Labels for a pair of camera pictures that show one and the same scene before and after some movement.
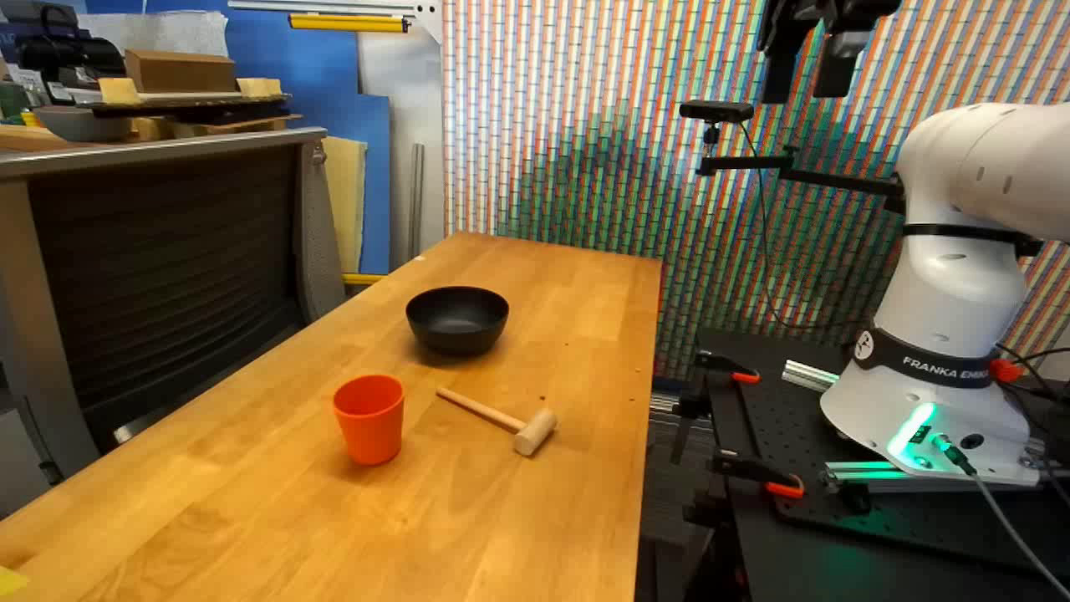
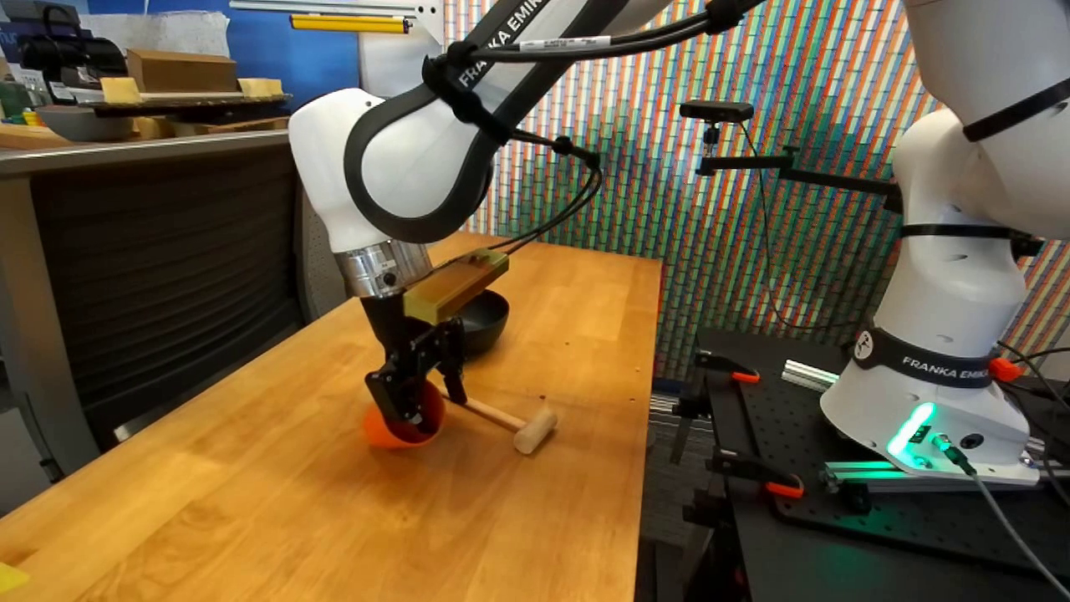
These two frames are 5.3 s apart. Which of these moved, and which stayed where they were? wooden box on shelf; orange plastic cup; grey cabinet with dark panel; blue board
Moved: orange plastic cup
Stayed: blue board; grey cabinet with dark panel; wooden box on shelf
